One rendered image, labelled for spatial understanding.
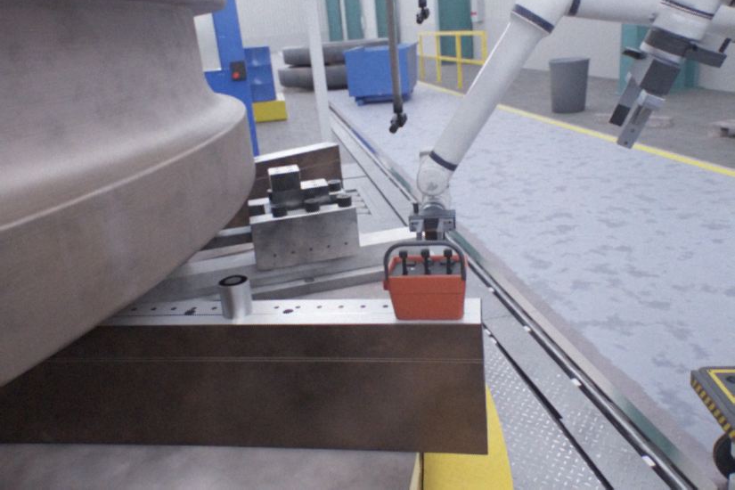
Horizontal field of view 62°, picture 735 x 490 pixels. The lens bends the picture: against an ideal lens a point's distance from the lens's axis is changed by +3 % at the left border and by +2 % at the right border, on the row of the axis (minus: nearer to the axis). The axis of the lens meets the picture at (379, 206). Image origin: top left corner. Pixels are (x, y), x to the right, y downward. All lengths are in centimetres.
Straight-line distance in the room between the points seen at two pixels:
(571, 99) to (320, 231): 644
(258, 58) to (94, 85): 862
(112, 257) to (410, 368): 75
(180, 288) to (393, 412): 130
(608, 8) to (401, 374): 109
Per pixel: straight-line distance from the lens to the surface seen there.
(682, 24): 115
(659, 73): 113
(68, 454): 205
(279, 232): 249
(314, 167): 378
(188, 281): 266
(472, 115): 161
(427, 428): 166
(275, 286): 263
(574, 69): 853
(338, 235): 253
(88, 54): 162
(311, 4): 668
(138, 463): 190
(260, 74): 1019
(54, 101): 151
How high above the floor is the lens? 140
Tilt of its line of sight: 17 degrees down
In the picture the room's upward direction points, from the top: 5 degrees counter-clockwise
